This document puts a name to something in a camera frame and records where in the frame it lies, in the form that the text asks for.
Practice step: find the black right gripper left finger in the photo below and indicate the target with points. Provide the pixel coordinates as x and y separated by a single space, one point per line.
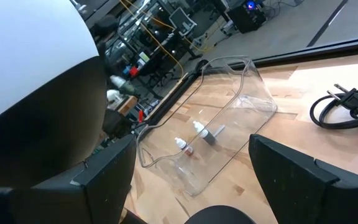
110 174

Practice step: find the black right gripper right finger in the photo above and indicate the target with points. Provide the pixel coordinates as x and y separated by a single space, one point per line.
291 180

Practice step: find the small red dropper bottle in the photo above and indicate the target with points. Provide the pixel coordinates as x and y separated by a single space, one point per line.
187 150

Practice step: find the small white-capped dropper bottle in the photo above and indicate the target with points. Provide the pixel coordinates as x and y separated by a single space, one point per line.
208 138

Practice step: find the clear plastic bin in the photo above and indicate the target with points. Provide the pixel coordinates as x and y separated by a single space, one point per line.
253 93

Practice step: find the white globe lamp black base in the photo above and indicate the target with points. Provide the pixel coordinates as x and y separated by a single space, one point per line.
26 46

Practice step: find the black computer with blue light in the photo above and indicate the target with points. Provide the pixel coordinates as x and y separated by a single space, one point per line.
244 18

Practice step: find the grey desk monitor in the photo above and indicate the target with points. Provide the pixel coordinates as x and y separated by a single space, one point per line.
182 20

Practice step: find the black metal table frame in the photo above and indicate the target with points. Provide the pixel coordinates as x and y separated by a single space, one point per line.
291 56

